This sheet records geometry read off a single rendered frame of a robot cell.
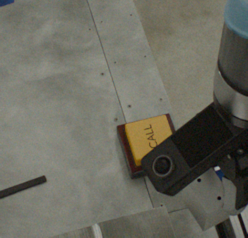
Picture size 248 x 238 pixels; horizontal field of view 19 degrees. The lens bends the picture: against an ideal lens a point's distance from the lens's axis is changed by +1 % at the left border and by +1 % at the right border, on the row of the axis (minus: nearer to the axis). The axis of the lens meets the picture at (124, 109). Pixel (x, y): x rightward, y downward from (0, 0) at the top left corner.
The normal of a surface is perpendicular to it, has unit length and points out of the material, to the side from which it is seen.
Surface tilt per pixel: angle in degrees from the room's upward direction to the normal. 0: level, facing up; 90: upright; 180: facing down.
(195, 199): 90
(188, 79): 0
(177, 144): 30
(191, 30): 0
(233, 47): 90
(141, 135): 0
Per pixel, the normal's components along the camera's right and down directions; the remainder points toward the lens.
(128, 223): -0.01, -0.51
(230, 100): -0.68, 0.63
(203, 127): -0.45, -0.26
